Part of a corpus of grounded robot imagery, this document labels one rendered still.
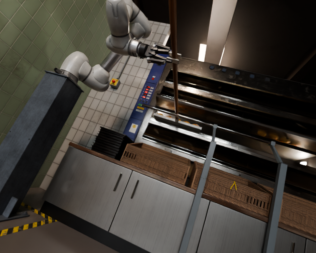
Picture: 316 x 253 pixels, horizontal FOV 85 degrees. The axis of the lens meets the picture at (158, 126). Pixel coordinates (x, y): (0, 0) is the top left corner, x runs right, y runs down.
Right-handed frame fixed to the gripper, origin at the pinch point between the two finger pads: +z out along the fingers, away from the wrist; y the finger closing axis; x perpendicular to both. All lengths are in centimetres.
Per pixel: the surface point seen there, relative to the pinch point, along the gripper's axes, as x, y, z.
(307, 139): -96, -20, 125
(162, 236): -55, 97, 25
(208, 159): -50, 38, 38
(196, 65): -110, -83, -1
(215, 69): -110, -84, 23
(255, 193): -60, 48, 76
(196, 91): -110, -47, 9
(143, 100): -107, -15, -47
